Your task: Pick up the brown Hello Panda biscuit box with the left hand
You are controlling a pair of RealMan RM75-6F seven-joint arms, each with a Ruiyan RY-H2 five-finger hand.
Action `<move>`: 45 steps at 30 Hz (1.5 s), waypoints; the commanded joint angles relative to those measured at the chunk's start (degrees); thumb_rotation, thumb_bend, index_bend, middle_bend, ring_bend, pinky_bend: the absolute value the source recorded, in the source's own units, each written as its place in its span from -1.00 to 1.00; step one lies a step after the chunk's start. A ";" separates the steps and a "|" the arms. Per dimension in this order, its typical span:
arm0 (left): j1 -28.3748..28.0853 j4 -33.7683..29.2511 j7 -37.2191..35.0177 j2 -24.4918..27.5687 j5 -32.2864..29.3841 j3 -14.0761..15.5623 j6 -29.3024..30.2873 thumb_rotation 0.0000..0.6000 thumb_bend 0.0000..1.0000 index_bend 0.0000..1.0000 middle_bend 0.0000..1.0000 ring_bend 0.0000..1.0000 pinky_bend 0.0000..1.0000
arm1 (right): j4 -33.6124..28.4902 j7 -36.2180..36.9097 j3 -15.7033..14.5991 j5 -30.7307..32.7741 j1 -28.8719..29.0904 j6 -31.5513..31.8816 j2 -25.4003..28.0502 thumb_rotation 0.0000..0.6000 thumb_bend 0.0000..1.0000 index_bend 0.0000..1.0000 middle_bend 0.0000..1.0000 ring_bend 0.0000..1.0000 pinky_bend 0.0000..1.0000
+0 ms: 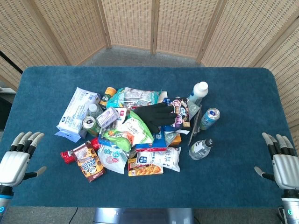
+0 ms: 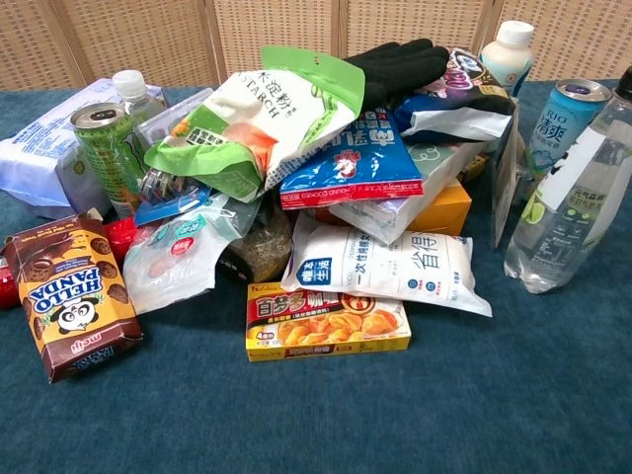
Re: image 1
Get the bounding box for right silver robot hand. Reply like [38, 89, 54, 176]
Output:
[254, 132, 299, 190]

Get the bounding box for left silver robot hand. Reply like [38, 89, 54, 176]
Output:
[0, 132, 47, 187]

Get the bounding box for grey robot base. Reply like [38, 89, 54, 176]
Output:
[93, 207, 195, 224]

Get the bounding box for red candy bar wrapper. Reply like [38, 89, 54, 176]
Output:
[60, 137, 101, 165]

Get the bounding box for brown Hello Panda box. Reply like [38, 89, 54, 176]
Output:
[71, 140, 106, 183]

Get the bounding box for white translucent snack bag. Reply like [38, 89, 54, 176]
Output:
[97, 144, 129, 175]

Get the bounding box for orange grey small box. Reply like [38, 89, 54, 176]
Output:
[164, 131, 182, 147]

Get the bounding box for green white snack bag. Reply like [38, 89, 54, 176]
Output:
[100, 111, 154, 153]

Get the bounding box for dark purple plastic product package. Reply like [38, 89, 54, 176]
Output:
[163, 97, 191, 130]

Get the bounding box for yellow snack box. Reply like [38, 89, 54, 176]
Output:
[127, 158, 164, 177]

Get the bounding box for teal snack bag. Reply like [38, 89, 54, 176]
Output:
[107, 87, 162, 109]

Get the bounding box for white wet wipes pack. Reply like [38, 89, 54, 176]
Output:
[54, 87, 101, 143]

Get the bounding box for green drink can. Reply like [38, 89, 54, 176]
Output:
[82, 115, 101, 137]

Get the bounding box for clear bottle with black cap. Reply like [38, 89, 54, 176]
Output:
[188, 138, 214, 161]

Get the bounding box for blue drink can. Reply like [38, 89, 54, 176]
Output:
[199, 107, 221, 131]

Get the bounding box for clear bottle with white cap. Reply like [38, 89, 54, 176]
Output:
[87, 103, 104, 119]

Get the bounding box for grey green card packet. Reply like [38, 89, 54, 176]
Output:
[188, 103, 203, 147]

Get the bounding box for small lavender tissue pack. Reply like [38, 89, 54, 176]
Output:
[96, 107, 120, 129]

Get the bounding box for white milk bottle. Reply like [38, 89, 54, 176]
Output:
[187, 81, 209, 106]

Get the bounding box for orange capped green bottle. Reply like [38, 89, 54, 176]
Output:
[99, 87, 117, 108]

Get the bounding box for white salt bag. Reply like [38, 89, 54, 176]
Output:
[136, 147, 182, 173]

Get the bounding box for black glove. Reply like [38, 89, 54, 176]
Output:
[133, 102, 177, 133]

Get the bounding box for woven bamboo folding screen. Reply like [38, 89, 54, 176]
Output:
[0, 0, 299, 156]

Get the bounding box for black cable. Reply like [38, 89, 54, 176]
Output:
[67, 207, 79, 224]

